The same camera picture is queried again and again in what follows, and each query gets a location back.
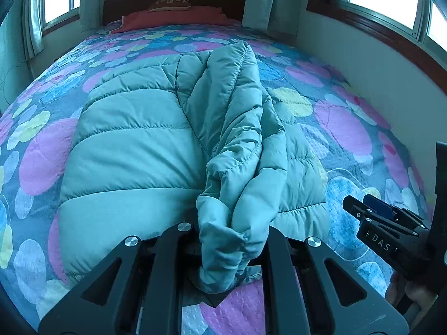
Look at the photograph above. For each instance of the printed bed blanket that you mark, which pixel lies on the printed bed blanket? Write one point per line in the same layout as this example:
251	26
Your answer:
45	153

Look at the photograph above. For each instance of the brown cushion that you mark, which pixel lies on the brown cushion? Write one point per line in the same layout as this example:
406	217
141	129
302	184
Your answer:
169	3

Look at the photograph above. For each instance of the red pillow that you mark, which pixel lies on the red pillow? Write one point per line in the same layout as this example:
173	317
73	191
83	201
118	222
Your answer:
174	19

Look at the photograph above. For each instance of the pale window curtain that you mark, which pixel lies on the pale window curtain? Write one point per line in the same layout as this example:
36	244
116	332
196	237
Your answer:
35	35
265	0

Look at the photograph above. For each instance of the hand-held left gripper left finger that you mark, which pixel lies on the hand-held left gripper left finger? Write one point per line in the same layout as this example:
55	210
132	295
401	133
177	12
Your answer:
171	251

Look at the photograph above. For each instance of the wooden-framed window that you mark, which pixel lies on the wooden-framed window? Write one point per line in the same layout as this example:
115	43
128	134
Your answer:
380	3

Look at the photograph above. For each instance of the white-framed window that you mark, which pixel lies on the white-framed window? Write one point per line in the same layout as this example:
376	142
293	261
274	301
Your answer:
57	0

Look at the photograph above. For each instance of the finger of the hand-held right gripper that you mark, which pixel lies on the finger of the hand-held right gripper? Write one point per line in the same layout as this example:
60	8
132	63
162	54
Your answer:
357	211
379	206

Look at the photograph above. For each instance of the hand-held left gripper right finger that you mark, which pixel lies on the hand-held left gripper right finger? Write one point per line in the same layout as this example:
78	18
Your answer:
279	258

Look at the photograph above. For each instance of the wooden headboard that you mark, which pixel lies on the wooden headboard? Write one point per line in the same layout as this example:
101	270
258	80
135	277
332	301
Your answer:
216	1

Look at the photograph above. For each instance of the green puffer jacket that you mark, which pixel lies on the green puffer jacket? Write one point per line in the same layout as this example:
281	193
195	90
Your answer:
132	139

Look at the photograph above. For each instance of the person's right hand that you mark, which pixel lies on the person's right hand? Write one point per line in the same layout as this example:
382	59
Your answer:
420	295

